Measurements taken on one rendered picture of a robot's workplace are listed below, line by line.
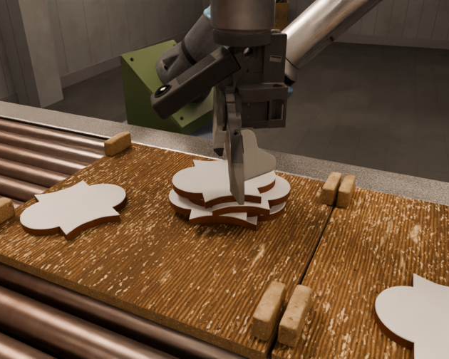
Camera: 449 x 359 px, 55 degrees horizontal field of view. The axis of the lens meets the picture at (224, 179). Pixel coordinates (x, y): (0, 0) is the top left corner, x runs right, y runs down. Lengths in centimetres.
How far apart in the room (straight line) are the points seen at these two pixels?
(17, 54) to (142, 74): 323
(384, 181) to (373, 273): 28
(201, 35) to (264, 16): 49
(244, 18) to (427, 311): 36
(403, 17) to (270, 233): 663
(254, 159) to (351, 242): 16
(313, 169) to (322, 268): 30
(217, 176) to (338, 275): 21
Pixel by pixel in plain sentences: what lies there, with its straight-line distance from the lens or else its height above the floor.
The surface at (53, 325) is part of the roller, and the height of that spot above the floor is 92.
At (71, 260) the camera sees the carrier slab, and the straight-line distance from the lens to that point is 55.
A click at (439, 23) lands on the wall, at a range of 713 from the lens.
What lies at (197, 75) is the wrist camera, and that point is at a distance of 52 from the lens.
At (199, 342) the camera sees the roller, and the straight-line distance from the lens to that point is 46.
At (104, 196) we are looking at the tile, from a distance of 64.
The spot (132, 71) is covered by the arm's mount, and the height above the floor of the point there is 101.
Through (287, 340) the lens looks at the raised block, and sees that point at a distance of 42.
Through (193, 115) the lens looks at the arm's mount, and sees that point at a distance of 104.
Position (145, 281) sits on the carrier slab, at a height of 94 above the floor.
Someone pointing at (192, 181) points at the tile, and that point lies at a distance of 59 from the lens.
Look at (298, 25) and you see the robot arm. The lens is 92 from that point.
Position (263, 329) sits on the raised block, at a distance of 42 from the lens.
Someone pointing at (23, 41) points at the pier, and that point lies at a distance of 414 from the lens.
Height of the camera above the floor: 126
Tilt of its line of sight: 28 degrees down
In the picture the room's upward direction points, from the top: straight up
